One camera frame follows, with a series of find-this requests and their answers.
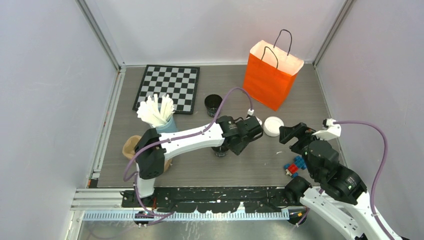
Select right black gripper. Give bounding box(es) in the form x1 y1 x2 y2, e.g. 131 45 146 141
278 120 330 178

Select white cup lid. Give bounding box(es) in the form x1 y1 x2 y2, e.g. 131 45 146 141
263 116 284 137

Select black paper cup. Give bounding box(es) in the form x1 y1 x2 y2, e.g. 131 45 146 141
212 146 229 158
204 94 223 118

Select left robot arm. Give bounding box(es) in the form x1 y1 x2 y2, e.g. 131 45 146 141
122 115 264 207

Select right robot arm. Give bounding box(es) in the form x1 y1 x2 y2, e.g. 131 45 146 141
279 118 403 240

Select red blue toy blocks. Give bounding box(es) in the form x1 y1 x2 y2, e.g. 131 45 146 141
283 156 307 178

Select orange paper bag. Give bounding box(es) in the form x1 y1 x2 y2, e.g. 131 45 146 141
242 29 305 111

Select light blue cup holder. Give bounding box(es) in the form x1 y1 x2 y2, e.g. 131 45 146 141
154 116 179 134

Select black white chessboard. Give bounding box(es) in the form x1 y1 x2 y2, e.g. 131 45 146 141
132 65 201 115

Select tan cardboard cup carrier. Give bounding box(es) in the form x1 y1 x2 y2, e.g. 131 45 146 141
122 135 173 172

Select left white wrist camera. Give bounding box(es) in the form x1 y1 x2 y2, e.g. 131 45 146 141
246 108 263 126

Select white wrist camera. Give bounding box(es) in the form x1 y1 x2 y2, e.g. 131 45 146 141
312 118 342 141
246 108 263 126

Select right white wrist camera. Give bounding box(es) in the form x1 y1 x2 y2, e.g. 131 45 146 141
312 118 342 141

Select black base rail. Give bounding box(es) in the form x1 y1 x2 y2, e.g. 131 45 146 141
120 186 310 216

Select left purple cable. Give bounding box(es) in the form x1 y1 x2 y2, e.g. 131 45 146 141
123 87 255 229

